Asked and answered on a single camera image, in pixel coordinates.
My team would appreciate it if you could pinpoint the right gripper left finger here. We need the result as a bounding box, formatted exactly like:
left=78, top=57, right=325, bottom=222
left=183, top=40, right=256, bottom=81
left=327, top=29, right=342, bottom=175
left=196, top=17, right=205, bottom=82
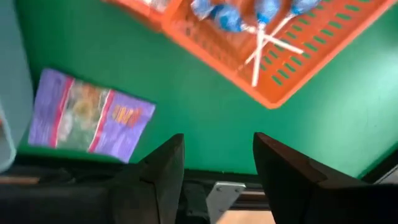
left=111, top=133, right=187, bottom=224

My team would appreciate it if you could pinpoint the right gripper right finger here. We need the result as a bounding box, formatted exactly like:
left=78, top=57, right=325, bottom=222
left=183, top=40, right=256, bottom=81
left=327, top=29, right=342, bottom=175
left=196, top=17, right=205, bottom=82
left=253, top=132, right=328, bottom=224

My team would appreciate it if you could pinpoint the blue lollipop white stick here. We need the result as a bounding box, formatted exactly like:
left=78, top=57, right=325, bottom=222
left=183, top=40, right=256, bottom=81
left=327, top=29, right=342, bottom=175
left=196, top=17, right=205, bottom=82
left=250, top=0, right=281, bottom=88
left=190, top=0, right=216, bottom=20
left=213, top=3, right=305, bottom=55
left=244, top=0, right=323, bottom=66

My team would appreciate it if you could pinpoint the purple rainbow candy packet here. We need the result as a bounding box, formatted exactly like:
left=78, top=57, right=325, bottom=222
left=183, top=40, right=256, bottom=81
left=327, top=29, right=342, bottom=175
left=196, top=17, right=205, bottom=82
left=27, top=67, right=156, bottom=164

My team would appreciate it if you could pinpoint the orange plastic basket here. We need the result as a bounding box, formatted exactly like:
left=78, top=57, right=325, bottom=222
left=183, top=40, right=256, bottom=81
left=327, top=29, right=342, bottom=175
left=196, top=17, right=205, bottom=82
left=102, top=0, right=398, bottom=110

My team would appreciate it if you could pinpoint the teal plastic bin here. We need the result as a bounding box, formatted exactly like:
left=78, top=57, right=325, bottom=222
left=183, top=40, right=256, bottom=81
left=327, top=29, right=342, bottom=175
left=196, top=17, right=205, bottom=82
left=0, top=0, right=34, bottom=174

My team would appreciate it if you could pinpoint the silver corner bracket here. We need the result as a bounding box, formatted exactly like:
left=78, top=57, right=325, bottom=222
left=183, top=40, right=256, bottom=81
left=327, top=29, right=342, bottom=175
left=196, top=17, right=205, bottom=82
left=205, top=181, right=247, bottom=224

